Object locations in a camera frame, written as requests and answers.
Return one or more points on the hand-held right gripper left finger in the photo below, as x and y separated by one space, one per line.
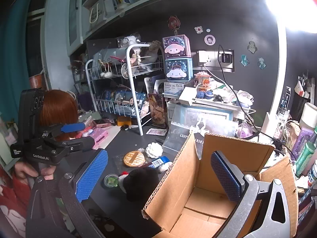
91 176

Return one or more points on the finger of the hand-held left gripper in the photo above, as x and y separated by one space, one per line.
73 128
81 143

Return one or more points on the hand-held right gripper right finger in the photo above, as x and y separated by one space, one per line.
226 176

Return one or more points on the cardboard box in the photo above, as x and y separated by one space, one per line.
173 178

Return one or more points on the small white plush figure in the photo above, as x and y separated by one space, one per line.
165 167

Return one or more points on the person's left forearm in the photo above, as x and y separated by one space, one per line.
11 198

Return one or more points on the person's left hand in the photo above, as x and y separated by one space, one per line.
24 171

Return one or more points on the pink dotted tissue box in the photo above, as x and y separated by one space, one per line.
101 138

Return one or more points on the small green cup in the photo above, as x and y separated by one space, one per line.
112 180

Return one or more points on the reddish brown wig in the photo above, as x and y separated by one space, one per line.
58 109

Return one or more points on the small pink box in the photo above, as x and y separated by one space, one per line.
101 123

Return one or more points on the black round cap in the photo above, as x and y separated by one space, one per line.
124 128

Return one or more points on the round biscuit in wrapper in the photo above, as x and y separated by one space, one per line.
135 159

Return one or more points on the small orange box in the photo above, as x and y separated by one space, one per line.
123 121

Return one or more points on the black plush toy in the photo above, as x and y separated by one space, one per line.
143 183

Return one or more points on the blue anime print box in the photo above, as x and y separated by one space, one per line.
123 100

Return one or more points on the white pompom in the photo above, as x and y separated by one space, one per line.
106 75

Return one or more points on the white fluffy ball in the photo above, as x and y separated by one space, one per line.
154 150

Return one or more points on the blue white snack packet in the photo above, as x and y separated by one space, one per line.
159 162

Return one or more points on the clear plastic bag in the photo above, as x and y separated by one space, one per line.
183 121

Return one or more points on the teal curtain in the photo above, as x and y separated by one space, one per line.
12 54

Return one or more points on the pink flat packet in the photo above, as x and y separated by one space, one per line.
156 131

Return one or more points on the green bottle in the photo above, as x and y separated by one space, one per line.
305 153

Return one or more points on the purple box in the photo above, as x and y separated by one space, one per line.
301 138

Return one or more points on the golden anime card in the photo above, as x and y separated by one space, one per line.
157 109

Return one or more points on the white tray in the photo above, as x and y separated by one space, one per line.
188 96

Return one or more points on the black mesh pen holder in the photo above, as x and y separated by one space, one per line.
298 111

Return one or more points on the carousel figurine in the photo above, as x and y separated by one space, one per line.
203 80

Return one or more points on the white paper roll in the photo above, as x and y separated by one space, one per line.
309 115

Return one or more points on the white blue labelled box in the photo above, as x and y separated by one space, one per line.
173 87

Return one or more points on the white cabinet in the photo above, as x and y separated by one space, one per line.
64 17

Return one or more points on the blue character box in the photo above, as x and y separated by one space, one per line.
178 69

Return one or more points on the black charger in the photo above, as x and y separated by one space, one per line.
226 58

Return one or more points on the white tote bag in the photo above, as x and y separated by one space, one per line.
97 11

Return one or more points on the white desk lamp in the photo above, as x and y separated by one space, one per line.
278 67

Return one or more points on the pink character box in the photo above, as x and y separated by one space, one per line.
176 46

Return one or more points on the round character badge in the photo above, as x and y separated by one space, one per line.
209 40

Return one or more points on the red head spring figure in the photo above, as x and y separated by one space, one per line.
174 22

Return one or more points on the character wall sticker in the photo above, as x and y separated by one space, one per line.
244 60
261 63
252 47

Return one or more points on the white wall socket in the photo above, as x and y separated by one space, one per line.
206 58

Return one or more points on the white wall shelf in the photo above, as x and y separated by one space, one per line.
138 7

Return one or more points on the flower wall sticker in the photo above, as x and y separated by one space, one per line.
198 29

